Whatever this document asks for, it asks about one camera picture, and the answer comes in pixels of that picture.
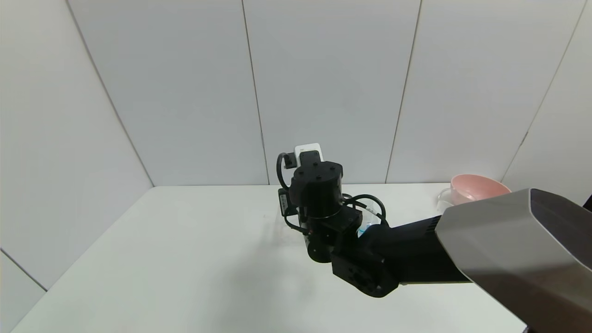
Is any blue pigment test tube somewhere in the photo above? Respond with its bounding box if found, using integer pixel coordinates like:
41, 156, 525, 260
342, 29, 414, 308
357, 208, 378, 237

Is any clear glass beaker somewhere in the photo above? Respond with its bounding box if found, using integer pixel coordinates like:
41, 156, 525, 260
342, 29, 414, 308
437, 187, 457, 214

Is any pink bowl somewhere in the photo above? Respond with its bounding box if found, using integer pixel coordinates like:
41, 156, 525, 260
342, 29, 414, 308
450, 174, 512, 207

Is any black cable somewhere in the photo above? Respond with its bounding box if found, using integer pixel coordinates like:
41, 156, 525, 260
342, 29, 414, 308
342, 194, 389, 227
276, 152, 297, 190

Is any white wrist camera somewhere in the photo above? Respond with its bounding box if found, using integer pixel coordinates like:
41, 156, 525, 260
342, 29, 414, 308
294, 143, 323, 168

